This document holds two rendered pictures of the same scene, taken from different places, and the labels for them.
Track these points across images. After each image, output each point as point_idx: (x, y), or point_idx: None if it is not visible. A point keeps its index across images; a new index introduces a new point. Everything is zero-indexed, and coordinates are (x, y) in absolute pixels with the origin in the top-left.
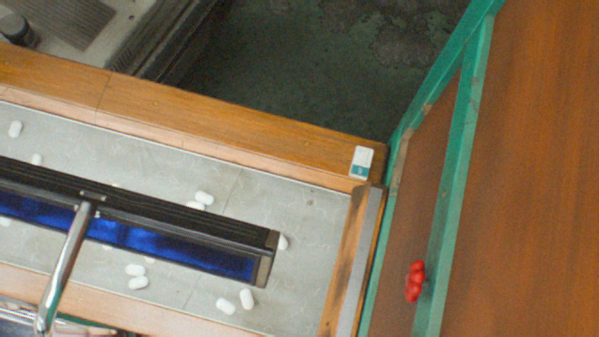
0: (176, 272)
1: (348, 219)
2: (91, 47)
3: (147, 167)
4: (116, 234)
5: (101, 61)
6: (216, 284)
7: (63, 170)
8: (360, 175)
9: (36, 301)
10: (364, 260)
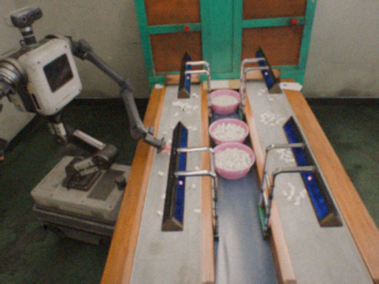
0: (192, 104)
1: (172, 81)
2: (123, 170)
3: (168, 113)
4: (189, 65)
5: (128, 166)
6: (192, 99)
7: (173, 124)
8: (162, 84)
9: (207, 115)
10: None
